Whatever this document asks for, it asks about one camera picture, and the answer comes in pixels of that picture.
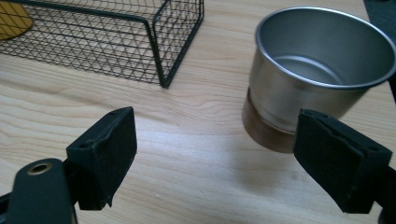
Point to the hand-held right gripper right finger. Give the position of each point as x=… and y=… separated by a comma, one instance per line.
x=336, y=161

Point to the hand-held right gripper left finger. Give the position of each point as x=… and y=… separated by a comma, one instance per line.
x=106, y=161

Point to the brown-based metal cup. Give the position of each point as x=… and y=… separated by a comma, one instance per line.
x=311, y=68

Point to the yellow metal-lined cup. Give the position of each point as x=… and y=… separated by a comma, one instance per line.
x=12, y=20

